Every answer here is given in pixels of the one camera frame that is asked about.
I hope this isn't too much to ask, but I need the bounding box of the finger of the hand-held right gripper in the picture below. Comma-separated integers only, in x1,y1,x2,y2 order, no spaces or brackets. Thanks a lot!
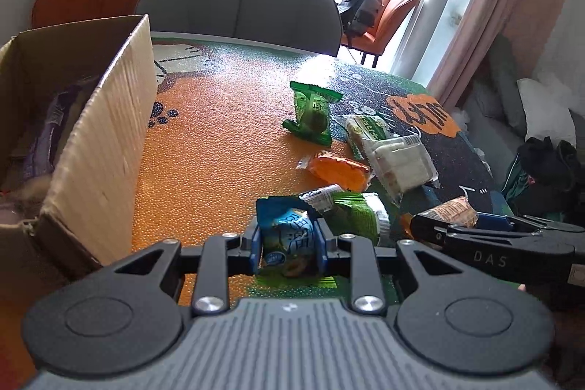
410,211,480,254
475,213,585,236

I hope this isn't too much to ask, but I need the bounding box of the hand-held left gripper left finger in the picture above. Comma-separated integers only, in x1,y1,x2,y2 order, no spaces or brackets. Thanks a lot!
110,226,265,318

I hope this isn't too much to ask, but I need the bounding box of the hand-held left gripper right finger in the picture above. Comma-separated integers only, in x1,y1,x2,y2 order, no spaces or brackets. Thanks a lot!
314,220,462,318

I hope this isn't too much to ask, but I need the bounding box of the brown snack packet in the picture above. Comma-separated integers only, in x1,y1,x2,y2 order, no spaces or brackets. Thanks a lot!
414,196,478,228

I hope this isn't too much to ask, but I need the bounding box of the blue snack packet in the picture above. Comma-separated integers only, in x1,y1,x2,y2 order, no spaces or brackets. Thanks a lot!
255,194,330,279

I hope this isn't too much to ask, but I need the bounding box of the light green snack packet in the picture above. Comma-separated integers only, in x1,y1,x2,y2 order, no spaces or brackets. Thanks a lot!
331,191,390,247

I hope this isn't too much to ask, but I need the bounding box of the clear white cake packet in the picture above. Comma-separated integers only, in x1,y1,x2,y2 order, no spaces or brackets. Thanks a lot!
361,133,439,208

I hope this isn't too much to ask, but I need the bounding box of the orange snack packet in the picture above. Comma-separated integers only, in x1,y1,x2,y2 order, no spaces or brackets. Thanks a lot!
297,150,373,192

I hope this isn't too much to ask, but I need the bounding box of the cream green cow-print packet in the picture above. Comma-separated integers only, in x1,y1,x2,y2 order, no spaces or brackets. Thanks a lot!
340,114,389,158

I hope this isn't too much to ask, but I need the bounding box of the dark green snack packet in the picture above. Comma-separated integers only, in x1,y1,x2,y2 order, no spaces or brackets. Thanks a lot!
282,80,343,146

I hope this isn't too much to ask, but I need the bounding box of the cardboard box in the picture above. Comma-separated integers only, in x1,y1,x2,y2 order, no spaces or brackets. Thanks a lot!
0,14,158,281

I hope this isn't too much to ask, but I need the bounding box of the purple cake packet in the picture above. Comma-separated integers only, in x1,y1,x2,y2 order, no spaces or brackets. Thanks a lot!
20,91,97,185

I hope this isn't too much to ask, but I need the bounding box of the dark clothes pile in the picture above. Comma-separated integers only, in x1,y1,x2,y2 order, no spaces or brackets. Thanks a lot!
503,136,585,217

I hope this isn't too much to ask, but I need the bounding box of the grey sofa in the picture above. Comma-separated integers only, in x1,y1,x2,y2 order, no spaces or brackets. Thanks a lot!
461,34,585,208

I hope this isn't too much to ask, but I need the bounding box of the colourful printed table mat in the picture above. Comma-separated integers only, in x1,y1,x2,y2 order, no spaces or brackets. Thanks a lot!
130,36,508,313

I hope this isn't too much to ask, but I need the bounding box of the white pillow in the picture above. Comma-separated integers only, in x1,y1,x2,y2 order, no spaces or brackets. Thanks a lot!
517,78,577,146

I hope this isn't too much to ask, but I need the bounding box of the grey cushion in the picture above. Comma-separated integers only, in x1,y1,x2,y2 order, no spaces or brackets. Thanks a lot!
487,34,526,135

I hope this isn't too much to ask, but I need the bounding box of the orange dining chair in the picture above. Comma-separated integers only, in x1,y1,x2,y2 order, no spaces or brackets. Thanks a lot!
354,0,421,67
377,0,399,34

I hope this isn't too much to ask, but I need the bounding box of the pink curtain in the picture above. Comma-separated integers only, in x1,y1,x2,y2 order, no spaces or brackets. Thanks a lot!
427,0,574,107

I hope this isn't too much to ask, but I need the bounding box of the black grey backpack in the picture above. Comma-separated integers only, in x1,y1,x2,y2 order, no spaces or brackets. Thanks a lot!
337,0,387,37

